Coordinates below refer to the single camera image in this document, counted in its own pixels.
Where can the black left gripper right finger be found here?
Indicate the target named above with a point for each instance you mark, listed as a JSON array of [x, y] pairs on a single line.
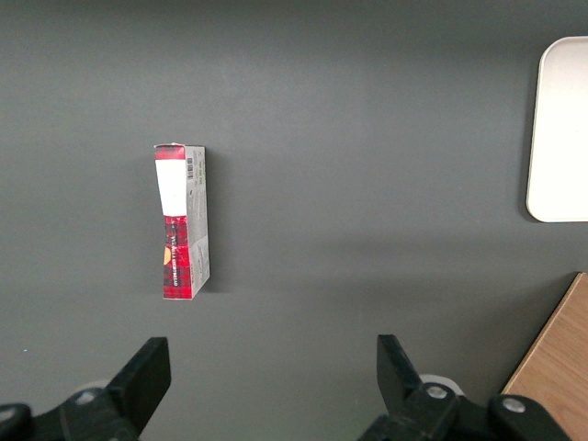
[[397, 381]]

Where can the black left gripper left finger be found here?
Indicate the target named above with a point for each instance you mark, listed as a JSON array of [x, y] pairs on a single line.
[[142, 381]]

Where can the white rectangular tray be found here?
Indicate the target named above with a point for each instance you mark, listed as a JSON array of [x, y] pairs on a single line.
[[562, 138]]

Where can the red plaid cardboard box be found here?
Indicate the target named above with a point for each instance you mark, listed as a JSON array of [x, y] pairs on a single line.
[[181, 229]]

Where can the wooden drawer cabinet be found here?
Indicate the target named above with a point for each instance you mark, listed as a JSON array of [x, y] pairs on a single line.
[[560, 358]]

